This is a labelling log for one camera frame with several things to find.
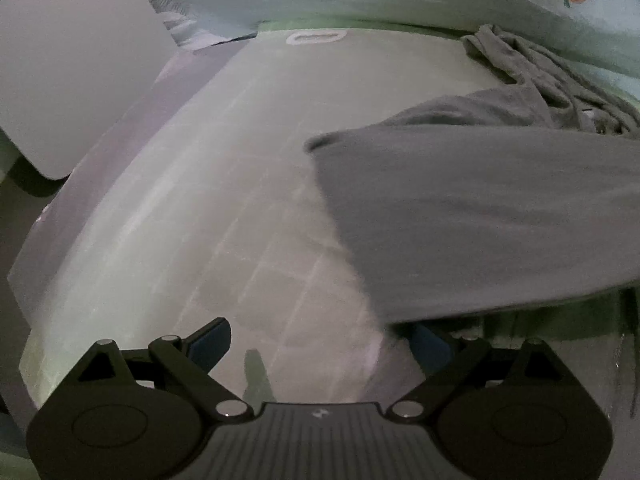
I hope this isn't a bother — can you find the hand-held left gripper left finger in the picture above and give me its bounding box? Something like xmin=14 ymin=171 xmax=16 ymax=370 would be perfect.
xmin=50 ymin=316 xmax=253 ymax=421

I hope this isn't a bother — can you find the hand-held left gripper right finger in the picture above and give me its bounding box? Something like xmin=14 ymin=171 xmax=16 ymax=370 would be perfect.
xmin=387 ymin=324 xmax=586 ymax=421

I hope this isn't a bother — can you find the grey drawstring garment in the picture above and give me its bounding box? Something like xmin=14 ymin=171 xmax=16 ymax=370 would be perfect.
xmin=304 ymin=24 xmax=640 ymax=326

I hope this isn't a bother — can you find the green grid mat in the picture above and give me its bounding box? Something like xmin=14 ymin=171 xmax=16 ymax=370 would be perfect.
xmin=7 ymin=25 xmax=640 ymax=441

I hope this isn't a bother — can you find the white underlay sheet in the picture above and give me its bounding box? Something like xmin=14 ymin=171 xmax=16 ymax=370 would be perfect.
xmin=65 ymin=40 xmax=258 ymax=201

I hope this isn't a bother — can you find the white rounded board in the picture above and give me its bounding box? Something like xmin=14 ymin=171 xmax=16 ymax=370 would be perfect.
xmin=0 ymin=0 xmax=180 ymax=181

